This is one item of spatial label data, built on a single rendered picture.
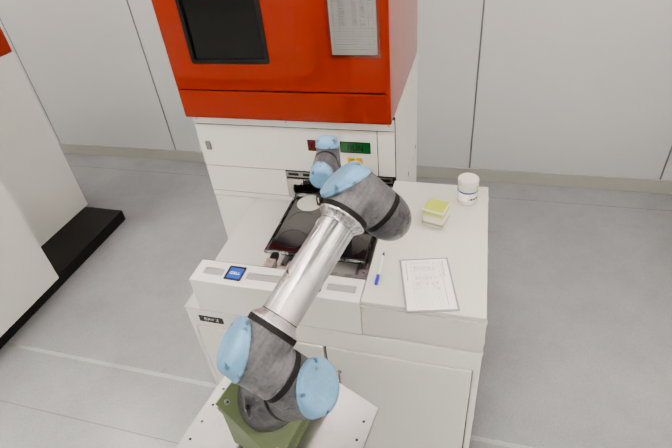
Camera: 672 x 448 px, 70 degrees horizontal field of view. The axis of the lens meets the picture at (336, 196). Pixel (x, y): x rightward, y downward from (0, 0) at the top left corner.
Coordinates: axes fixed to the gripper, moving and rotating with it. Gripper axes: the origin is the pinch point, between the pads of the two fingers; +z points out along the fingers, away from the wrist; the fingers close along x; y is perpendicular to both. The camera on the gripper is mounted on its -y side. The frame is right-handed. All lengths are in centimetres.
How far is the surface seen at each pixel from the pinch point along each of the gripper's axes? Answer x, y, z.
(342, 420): 52, -43, 9
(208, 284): 49, 13, -4
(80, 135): -29, 335, 72
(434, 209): -13.2, -30.4, -12.0
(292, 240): 14.9, 10.2, 1.4
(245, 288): 43.3, 1.2, -4.2
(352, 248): 5.9, -10.1, 1.4
